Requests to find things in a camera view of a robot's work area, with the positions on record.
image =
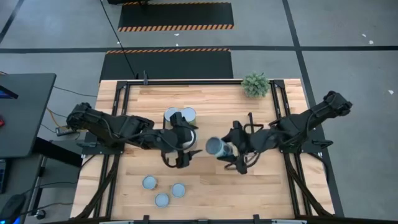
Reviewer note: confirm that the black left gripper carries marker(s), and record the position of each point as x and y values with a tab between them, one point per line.
174	140

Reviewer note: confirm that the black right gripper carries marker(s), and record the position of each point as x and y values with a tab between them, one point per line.
248	141

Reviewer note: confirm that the silver tin can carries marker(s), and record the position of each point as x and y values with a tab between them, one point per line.
149	182
190	114
168	114
178	190
194	141
162	200

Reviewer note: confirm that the blue label tin can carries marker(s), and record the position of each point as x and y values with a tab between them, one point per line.
214	146

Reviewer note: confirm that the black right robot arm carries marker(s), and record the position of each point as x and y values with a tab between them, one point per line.
292	130

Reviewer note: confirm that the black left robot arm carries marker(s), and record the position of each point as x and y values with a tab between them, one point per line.
118	129

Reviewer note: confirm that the green artificial potted plant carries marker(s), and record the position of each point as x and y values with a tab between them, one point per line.
255	84

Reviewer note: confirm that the black hazard striped floor mat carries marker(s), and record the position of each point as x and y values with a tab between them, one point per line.
171	65
174	14

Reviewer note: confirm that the black power adapter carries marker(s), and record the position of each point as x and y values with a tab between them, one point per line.
63	132

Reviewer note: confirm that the black desk foot bar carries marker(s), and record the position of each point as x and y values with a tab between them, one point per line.
56	152

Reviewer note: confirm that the black desk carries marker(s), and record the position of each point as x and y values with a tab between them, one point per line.
28	112

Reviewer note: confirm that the black caster wheel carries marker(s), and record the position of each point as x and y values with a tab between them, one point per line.
40	214

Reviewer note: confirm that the monitor with blue screen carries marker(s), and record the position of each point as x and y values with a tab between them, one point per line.
7	92

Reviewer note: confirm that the small red object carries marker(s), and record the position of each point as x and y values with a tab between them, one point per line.
1	122

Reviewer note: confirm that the dark keyboard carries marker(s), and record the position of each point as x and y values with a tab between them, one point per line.
2	175

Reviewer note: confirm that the black metal table frame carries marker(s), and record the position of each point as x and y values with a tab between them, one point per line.
199	82

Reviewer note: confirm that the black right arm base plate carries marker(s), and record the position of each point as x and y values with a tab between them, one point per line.
314	149

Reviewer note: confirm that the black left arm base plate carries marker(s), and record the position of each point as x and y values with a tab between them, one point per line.
93	151

